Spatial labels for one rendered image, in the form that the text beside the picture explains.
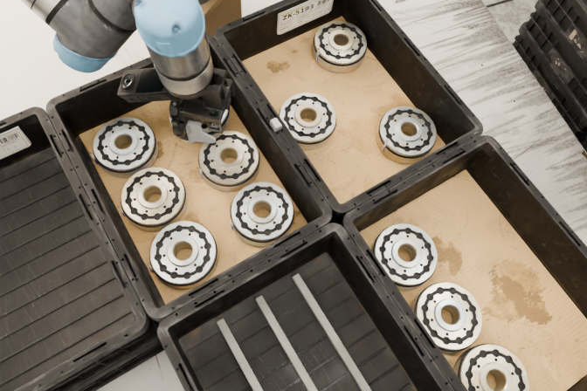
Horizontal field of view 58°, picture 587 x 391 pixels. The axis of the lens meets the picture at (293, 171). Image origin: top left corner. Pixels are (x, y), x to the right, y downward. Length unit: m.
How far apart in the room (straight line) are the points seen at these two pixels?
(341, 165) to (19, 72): 0.72
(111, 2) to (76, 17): 0.06
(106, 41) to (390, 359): 0.61
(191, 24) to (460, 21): 0.87
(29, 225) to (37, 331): 0.17
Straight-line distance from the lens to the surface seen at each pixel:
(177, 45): 0.64
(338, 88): 1.02
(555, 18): 1.81
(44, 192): 0.97
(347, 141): 0.96
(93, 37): 0.77
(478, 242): 0.95
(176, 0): 0.64
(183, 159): 0.94
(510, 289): 0.95
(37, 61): 1.29
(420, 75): 0.98
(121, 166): 0.92
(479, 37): 1.36
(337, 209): 0.80
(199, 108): 0.80
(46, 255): 0.93
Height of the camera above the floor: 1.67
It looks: 65 degrees down
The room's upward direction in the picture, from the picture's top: 9 degrees clockwise
